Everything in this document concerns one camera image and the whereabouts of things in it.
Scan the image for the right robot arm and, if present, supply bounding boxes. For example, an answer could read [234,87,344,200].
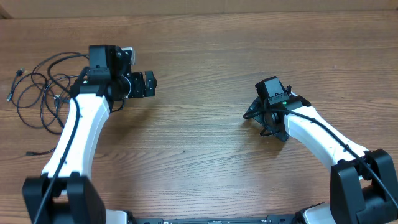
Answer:
[243,76,397,224]

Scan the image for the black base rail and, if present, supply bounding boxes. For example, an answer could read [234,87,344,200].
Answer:
[134,214,300,224]

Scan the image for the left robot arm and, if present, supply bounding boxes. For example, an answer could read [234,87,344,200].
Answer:
[22,45,157,223]

